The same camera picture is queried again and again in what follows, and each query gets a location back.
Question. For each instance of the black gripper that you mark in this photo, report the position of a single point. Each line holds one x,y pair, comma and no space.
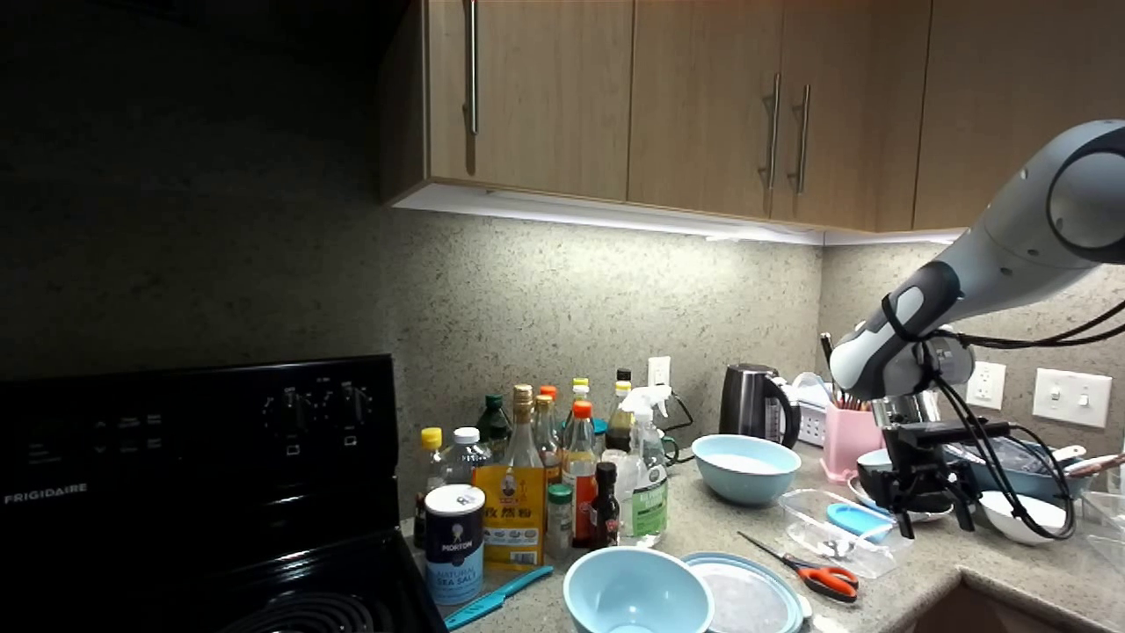
936,467

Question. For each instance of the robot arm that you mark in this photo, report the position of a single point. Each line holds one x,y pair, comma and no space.
1051,222

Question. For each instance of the white small bowl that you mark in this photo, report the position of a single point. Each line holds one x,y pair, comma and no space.
1024,519

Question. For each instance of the large blue bowl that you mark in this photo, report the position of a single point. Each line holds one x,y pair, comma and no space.
742,469

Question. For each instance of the small blue bowl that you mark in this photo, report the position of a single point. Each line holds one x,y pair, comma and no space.
632,587

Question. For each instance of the blue container lid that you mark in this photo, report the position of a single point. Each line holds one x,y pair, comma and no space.
860,519

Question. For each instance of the pink utensil holder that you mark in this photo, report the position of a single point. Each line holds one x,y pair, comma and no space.
850,433

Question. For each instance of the clear plastic container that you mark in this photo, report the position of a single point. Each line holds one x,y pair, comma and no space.
807,506

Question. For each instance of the black electric kettle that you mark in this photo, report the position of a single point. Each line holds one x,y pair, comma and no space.
757,404

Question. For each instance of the round clear lid plate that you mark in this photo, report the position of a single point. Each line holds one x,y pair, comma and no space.
747,598

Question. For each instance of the clear spray bottle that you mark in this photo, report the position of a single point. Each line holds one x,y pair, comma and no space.
649,476

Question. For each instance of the yellow oil bottle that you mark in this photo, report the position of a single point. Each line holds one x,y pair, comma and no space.
516,490

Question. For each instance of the teal spatula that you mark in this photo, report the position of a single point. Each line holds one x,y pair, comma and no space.
495,598

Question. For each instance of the black stove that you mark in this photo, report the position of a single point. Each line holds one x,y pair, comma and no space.
206,499

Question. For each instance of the orange handled scissors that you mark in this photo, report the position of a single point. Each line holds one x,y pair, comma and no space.
836,580

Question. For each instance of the light switch plate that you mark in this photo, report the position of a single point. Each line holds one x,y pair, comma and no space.
1078,400

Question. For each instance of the wall outlet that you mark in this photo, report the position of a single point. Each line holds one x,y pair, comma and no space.
660,370

